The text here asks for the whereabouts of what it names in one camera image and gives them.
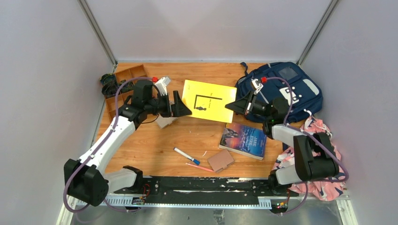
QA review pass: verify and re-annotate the aluminium slotted rail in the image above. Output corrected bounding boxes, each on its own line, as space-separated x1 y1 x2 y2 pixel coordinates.
86 196 273 209

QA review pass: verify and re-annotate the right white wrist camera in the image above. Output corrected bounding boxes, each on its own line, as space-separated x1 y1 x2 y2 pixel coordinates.
251 78 263 95

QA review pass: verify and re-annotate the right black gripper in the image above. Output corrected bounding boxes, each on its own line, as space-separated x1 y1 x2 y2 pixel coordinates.
225 90 273 119

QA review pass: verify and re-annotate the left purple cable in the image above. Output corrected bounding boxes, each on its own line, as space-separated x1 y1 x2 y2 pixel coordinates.
63 77 154 214

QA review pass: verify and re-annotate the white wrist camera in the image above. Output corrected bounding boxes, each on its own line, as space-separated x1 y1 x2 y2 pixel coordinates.
251 78 263 95
154 76 171 96

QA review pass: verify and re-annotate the black rolled band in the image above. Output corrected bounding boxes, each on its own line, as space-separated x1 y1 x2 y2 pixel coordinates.
101 83 119 99

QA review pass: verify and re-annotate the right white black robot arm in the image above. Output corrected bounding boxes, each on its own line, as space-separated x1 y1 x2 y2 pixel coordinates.
225 91 339 196

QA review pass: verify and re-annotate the navy blue backpack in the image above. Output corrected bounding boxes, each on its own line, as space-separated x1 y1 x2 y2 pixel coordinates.
235 62 323 123

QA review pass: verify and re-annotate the dark green rolled band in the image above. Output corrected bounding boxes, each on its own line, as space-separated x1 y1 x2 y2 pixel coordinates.
99 73 118 86

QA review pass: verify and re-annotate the Jane Eyre paperback book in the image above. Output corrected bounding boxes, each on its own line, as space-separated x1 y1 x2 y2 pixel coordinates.
219 122 267 160

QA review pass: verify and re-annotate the white blue marker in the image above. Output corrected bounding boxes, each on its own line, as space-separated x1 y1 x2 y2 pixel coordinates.
173 147 200 165

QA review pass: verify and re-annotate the pink pencil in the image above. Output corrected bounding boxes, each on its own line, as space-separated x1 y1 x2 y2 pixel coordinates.
185 163 215 173

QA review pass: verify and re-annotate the brown leather wallet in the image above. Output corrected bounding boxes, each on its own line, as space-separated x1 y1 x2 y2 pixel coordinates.
207 149 235 173

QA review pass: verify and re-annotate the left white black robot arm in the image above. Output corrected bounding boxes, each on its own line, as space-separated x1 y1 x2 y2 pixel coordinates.
63 76 192 212

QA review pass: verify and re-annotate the wooden compartment tray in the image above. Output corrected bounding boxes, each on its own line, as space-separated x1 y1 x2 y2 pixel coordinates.
105 64 150 122

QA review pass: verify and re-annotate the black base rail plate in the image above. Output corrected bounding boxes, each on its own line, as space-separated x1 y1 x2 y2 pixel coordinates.
115 176 298 208

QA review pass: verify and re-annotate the yellow notebook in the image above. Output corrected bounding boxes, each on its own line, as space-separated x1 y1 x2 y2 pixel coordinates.
182 80 237 123

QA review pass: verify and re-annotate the green rolled band in tray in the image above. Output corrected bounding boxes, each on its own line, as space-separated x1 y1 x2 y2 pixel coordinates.
119 80 134 93

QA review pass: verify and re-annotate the pink patterned cloth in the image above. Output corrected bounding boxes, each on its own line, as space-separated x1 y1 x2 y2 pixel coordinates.
273 116 345 201

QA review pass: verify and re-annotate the small white box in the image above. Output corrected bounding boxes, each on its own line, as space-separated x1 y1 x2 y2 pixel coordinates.
155 115 177 129

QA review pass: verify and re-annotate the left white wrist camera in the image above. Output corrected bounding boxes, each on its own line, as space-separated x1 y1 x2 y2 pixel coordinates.
154 76 171 96

